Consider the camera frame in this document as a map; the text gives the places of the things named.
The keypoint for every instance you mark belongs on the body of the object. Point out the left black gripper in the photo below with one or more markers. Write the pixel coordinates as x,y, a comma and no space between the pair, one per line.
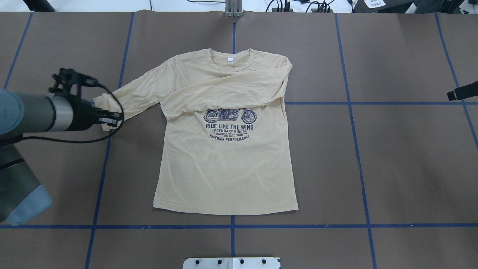
83,114

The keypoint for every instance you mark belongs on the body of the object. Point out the beige long-sleeve graphic shirt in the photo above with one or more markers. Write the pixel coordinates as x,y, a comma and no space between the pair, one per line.
226,145

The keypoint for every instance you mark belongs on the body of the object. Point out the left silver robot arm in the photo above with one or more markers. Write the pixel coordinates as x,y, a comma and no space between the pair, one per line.
32,161

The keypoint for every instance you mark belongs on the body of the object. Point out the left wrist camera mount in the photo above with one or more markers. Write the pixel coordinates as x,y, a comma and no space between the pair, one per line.
69,82

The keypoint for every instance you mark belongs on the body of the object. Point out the aluminium frame post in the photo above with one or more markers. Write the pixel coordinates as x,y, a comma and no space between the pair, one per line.
233,8

